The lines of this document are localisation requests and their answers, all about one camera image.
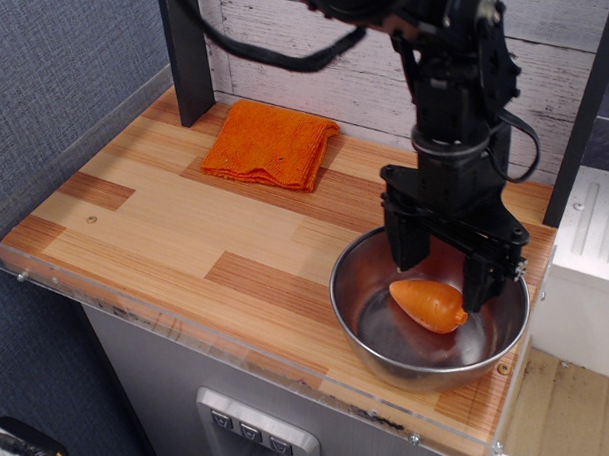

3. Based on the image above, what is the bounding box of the orange toy carrot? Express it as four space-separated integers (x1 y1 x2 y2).
389 279 469 334

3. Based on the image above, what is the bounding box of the white rail with black base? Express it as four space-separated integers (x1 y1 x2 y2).
0 416 67 456

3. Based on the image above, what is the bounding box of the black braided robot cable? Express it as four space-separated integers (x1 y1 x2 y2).
165 0 369 78

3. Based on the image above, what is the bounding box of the grey toy fridge cabinet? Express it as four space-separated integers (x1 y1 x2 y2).
80 288 444 456

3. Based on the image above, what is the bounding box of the silver dispenser button panel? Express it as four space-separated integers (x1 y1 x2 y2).
195 387 321 456

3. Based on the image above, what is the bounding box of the folded orange cloth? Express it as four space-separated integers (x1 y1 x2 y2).
200 100 340 193

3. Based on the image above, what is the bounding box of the black right upright post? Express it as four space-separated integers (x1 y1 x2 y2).
542 11 609 227

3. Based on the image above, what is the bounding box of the white aluminium frame block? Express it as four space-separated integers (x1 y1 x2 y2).
530 166 609 377

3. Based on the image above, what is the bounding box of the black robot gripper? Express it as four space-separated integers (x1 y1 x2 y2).
381 130 530 313

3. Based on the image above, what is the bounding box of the black upright post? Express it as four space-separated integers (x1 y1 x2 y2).
542 11 609 227
158 0 215 127

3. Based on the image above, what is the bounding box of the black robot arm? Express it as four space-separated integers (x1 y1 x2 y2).
302 0 530 312

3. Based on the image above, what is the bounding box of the black left upright post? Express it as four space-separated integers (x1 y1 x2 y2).
158 0 215 127

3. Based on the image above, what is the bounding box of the clear acrylic table guard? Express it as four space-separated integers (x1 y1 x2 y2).
0 72 554 456

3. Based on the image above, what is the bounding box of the stainless steel bowl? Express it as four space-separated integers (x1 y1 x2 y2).
329 227 530 392

